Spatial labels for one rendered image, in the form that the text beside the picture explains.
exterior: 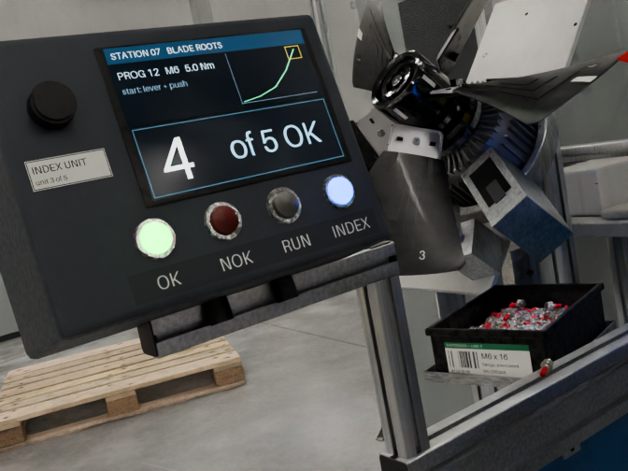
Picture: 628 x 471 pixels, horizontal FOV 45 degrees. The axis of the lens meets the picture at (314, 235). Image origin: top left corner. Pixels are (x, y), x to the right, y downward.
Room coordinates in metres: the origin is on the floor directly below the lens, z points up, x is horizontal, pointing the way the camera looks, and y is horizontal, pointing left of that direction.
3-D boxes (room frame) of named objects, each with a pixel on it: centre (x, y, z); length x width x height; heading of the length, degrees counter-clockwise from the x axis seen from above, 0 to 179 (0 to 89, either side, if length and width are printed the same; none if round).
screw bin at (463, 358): (1.00, -0.25, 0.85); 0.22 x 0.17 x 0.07; 140
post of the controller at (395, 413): (0.66, -0.05, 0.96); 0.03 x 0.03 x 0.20; 34
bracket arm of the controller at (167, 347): (0.61, 0.04, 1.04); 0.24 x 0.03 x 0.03; 124
